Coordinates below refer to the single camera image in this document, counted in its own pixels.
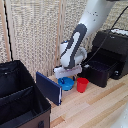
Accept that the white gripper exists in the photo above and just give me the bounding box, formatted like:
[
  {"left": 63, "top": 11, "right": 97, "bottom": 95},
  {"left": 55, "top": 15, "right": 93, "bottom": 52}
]
[{"left": 53, "top": 64, "right": 84, "bottom": 80}]

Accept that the blue plastic bowl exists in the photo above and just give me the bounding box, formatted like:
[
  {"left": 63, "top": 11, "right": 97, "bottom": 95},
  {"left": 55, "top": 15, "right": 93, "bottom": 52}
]
[{"left": 57, "top": 76, "right": 75, "bottom": 92}]

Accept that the black air fryer drawer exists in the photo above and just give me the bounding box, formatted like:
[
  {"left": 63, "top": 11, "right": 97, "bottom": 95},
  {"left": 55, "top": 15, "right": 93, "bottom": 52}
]
[{"left": 81, "top": 59, "right": 119, "bottom": 89}]

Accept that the black air fryer body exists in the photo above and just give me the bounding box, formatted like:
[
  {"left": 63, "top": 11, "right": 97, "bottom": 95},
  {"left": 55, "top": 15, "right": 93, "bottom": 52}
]
[{"left": 91, "top": 29, "right": 128, "bottom": 81}]

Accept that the white item on air fryer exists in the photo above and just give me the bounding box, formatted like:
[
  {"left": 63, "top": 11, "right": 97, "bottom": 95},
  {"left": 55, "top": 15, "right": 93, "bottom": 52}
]
[{"left": 110, "top": 28, "right": 128, "bottom": 37}]

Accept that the red plastic cup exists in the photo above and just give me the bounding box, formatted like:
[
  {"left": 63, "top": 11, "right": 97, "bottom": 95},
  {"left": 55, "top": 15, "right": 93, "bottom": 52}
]
[{"left": 76, "top": 77, "right": 90, "bottom": 94}]

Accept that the woven bamboo screen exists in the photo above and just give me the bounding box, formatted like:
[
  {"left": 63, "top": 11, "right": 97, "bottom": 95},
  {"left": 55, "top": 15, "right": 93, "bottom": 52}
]
[{"left": 0, "top": 0, "right": 128, "bottom": 81}]

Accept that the black fabric storage box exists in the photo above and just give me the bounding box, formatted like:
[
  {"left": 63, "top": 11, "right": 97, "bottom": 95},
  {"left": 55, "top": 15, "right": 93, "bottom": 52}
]
[{"left": 0, "top": 59, "right": 52, "bottom": 128}]

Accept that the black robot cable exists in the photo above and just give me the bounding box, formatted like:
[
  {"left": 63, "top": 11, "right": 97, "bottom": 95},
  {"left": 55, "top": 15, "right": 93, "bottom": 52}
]
[{"left": 82, "top": 13, "right": 128, "bottom": 64}]

